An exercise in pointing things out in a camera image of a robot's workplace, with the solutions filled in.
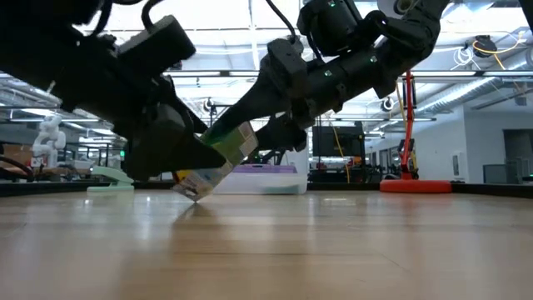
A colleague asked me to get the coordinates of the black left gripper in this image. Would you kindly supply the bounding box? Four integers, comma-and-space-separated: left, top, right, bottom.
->
49, 45, 228, 181

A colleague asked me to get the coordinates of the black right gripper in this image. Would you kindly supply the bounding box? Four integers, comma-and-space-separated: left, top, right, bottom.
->
202, 47, 396, 153

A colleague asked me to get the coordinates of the green crayon box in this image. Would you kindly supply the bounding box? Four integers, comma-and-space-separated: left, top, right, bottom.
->
172, 120, 259, 203

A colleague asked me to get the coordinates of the white round column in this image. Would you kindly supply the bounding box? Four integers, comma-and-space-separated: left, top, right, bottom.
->
285, 147, 310, 167

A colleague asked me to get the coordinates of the mint green stapler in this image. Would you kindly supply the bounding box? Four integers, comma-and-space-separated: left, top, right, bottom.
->
86, 165, 135, 193

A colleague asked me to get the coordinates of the clear pencil case purple lid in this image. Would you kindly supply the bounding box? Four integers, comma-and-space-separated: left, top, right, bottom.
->
214, 163, 308, 196

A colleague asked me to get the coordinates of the black monitor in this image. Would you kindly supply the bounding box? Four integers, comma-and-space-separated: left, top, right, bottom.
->
311, 124, 366, 158

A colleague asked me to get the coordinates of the cardboard box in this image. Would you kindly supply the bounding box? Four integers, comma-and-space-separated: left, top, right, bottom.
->
2, 143, 33, 167

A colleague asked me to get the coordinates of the red desk lamp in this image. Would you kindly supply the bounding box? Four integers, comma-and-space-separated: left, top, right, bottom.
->
376, 0, 453, 194

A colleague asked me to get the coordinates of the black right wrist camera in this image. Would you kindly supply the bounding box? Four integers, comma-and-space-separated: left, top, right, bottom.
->
266, 37, 309, 99

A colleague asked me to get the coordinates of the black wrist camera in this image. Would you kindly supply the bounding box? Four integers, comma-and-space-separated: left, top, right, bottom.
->
118, 15, 197, 70
266, 37, 309, 99

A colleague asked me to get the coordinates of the yellow hanging cord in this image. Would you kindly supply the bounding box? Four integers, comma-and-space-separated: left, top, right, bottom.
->
331, 124, 351, 184
395, 82, 407, 123

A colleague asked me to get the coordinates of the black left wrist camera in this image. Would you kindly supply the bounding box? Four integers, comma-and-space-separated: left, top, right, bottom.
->
118, 15, 197, 70

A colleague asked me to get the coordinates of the black hose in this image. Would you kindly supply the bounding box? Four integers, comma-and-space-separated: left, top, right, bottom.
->
0, 154, 34, 183

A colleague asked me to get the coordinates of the black aluminium table frame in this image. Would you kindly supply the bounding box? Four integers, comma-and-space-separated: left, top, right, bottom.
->
0, 181, 533, 198

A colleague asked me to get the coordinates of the black ceiling cable reel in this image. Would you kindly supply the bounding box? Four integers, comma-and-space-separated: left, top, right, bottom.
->
472, 34, 496, 58

